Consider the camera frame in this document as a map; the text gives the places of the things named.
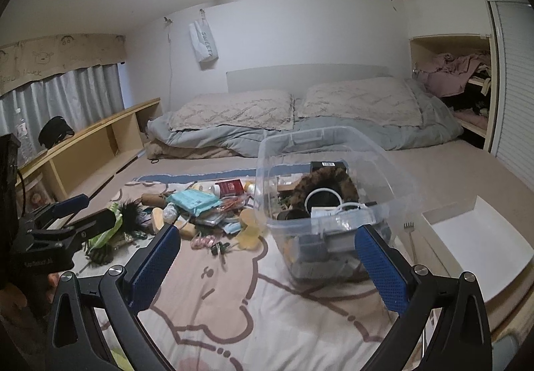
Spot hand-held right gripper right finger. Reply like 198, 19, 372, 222
354, 224, 493, 371

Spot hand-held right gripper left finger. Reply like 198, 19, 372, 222
47, 224, 182, 371

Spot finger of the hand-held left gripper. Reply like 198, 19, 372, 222
25, 193, 91, 230
54, 209, 119, 248

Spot clear plastic storage bin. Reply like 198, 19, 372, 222
256, 126, 420, 284

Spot green polka-dot pouch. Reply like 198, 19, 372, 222
87, 204, 123, 248

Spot wooden bedside shelf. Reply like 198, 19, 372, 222
14, 98, 163, 205

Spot black feather duster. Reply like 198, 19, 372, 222
114, 200, 149, 234

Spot oval wooden box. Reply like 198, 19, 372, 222
151, 207, 168, 235

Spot teal wipes packet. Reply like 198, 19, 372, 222
171, 188, 222, 215

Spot black cloth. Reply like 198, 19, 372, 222
37, 116, 76, 148

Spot clear water bottle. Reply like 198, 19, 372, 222
14, 116, 34, 165

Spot printed blanket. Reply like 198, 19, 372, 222
75, 173, 426, 371

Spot red rubber bands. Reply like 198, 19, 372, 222
219, 196, 251, 213

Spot yellow plastic piece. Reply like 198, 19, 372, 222
239, 208, 268, 251

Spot white bin lid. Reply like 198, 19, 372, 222
421, 196, 534, 305

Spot red box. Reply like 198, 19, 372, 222
217, 179, 245, 198

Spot grey curtain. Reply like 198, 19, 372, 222
0, 62, 126, 163

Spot brown furry hat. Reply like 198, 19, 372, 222
292, 171, 359, 217

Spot grey duvet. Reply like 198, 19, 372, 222
146, 79, 464, 159

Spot beige printed valance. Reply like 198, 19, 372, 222
0, 33, 127, 96

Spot beige textured pillow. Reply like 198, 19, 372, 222
168, 89, 295, 133
297, 76, 422, 127

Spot white hanging bag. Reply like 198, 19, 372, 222
189, 18, 220, 65

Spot pile of clothes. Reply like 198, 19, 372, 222
415, 51, 492, 113

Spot white headboard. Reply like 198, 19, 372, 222
226, 63, 390, 94

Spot wooden closet niche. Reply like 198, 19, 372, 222
409, 34, 493, 152

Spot white louvered door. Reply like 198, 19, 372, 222
483, 0, 534, 182

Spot white hanging cord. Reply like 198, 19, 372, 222
164, 16, 175, 100

